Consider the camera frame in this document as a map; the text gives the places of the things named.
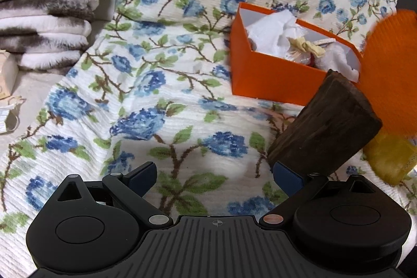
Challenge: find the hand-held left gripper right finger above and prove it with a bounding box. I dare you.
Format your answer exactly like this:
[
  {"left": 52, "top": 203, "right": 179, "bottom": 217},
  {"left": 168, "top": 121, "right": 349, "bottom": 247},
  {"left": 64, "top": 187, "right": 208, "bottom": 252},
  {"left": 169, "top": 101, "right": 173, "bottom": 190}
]
[{"left": 258, "top": 161, "right": 376, "bottom": 230}]

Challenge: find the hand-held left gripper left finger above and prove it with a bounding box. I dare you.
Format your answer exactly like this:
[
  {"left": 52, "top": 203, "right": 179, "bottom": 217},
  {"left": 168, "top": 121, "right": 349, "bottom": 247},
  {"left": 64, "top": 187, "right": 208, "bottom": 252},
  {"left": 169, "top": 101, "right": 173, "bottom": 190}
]
[{"left": 57, "top": 161, "right": 175, "bottom": 230}]

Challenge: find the dark wooden block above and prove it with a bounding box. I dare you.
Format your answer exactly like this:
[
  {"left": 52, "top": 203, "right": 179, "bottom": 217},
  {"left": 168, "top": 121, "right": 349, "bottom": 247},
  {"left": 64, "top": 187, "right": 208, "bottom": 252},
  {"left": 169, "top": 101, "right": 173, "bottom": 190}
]
[{"left": 267, "top": 69, "right": 383, "bottom": 175}]

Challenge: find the orange cardboard box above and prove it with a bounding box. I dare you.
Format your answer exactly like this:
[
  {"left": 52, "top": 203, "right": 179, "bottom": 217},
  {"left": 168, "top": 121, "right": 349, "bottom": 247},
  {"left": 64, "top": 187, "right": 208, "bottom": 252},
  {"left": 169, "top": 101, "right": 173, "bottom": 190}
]
[{"left": 230, "top": 2, "right": 364, "bottom": 107}]

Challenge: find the beige scrunchie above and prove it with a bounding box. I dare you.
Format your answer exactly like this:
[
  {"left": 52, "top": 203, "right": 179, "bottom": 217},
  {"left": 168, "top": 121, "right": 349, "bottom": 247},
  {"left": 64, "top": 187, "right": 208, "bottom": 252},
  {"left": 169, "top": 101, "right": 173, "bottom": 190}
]
[{"left": 288, "top": 36, "right": 326, "bottom": 58}]

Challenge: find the white tissue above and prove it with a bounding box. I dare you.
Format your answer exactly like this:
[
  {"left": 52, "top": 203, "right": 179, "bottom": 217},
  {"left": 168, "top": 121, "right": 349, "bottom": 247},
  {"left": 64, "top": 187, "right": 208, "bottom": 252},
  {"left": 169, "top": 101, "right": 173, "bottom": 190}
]
[{"left": 245, "top": 10, "right": 308, "bottom": 59}]

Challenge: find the orange mat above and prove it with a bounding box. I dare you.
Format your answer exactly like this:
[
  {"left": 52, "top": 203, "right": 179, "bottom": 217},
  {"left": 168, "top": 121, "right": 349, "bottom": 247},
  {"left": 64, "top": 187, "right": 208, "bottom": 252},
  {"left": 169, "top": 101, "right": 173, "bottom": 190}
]
[{"left": 360, "top": 8, "right": 417, "bottom": 148}]

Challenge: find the blue floral blanket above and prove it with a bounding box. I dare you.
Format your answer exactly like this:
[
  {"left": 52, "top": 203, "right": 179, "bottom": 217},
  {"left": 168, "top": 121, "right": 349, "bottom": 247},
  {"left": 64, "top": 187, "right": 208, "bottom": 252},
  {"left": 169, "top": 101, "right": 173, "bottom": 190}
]
[{"left": 0, "top": 0, "right": 417, "bottom": 272}]

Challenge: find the white face mask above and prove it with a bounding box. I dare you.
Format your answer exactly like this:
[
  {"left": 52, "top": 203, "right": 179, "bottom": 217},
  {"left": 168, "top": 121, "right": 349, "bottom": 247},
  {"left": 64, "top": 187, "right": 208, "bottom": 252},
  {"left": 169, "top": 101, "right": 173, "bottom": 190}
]
[{"left": 0, "top": 96, "right": 27, "bottom": 134}]

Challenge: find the brown white striped fluffy blanket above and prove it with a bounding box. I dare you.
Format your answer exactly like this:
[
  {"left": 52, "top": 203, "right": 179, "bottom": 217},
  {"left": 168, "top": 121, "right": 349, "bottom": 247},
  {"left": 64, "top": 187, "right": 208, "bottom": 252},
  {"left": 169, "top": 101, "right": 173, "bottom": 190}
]
[{"left": 0, "top": 0, "right": 119, "bottom": 70}]

